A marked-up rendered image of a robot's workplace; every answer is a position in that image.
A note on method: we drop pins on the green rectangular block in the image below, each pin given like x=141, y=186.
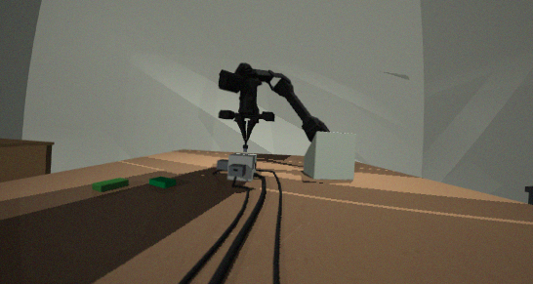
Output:
x=162, y=182
x=109, y=185

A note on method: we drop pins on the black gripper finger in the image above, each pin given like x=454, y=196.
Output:
x=250, y=127
x=242, y=127

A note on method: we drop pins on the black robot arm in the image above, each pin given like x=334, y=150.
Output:
x=246, y=79

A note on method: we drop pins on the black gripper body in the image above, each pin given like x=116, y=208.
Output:
x=247, y=105

